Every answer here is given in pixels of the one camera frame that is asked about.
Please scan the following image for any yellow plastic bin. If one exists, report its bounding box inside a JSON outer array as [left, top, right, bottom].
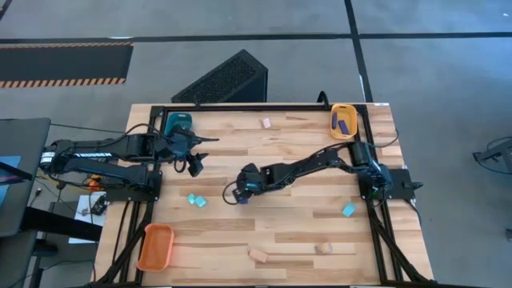
[[330, 102, 358, 141]]

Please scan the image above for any black perforated computer case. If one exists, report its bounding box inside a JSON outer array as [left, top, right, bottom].
[[170, 49, 269, 104]]

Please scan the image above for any black hazard-striped floor mat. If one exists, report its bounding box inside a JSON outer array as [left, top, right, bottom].
[[0, 42, 134, 89]]

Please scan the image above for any white paper sheet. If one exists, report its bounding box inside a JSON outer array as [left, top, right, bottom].
[[67, 190, 108, 244]]

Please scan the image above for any black desk support beam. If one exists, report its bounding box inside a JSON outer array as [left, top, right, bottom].
[[22, 206, 103, 242]]

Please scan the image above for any teal plastic bin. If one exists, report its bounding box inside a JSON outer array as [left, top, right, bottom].
[[163, 112, 194, 137]]

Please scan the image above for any blue screen tablet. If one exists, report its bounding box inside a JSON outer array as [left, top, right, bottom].
[[0, 154, 22, 205]]

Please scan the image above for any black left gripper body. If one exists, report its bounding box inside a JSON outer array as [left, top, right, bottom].
[[159, 131, 197, 167]]

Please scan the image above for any black side desk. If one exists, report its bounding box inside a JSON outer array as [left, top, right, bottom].
[[0, 118, 52, 238]]

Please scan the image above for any grey chair base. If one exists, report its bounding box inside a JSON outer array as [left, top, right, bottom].
[[473, 136, 512, 176]]

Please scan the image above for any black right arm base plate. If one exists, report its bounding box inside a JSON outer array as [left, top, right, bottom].
[[357, 168, 413, 201]]

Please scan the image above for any black floor cable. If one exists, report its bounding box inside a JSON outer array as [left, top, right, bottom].
[[50, 122, 126, 134]]

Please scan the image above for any black aluminium table frame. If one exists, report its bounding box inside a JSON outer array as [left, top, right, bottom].
[[90, 102, 439, 288]]

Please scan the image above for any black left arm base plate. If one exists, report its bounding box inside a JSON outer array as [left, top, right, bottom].
[[104, 170, 163, 202]]

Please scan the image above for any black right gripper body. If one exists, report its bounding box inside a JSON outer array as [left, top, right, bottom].
[[234, 162, 267, 195]]

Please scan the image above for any orange plastic bin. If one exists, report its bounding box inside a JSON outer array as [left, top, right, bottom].
[[136, 222, 176, 273]]

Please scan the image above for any small black device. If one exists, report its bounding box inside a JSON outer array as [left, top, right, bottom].
[[90, 195, 108, 216]]

